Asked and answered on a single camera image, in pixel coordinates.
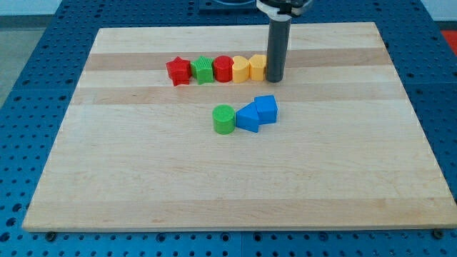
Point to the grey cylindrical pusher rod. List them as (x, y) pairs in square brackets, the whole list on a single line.
[(278, 34)]

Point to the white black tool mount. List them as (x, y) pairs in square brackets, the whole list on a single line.
[(283, 10)]

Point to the blue cube block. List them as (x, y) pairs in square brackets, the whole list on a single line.
[(267, 109)]

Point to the yellow hexagon block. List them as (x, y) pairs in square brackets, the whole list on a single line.
[(257, 67)]

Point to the yellow heart block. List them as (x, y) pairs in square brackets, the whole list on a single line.
[(240, 69)]

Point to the red cylinder block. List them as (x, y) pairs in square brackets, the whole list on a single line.
[(223, 68)]

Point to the green star block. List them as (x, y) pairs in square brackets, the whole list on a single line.
[(202, 70)]

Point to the blue triangle block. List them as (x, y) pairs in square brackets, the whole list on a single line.
[(247, 118)]

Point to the green cylinder block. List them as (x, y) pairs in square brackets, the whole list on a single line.
[(224, 119)]

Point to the red star block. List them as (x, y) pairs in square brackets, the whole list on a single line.
[(179, 71)]

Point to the wooden board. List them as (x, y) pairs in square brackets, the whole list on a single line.
[(135, 153)]

